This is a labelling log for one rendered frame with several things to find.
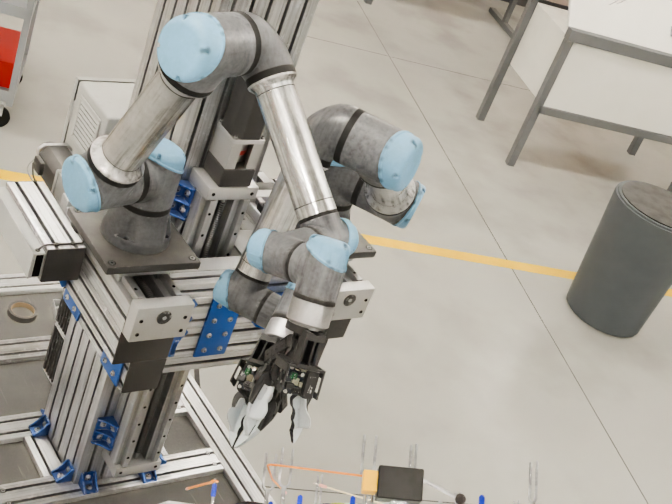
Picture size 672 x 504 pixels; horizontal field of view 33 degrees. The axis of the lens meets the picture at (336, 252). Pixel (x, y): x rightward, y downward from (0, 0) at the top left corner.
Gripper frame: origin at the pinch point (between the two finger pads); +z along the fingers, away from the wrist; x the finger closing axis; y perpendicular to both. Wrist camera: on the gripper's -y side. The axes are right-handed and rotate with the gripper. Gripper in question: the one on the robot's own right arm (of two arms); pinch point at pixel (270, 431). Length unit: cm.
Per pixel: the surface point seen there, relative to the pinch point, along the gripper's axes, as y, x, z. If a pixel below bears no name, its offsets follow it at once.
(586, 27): -353, 272, -161
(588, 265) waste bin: -251, 244, -37
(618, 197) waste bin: -237, 238, -71
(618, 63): -353, 300, -149
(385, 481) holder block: 59, -10, -12
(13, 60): -331, -18, -53
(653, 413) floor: -196, 257, 15
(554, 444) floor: -175, 196, 31
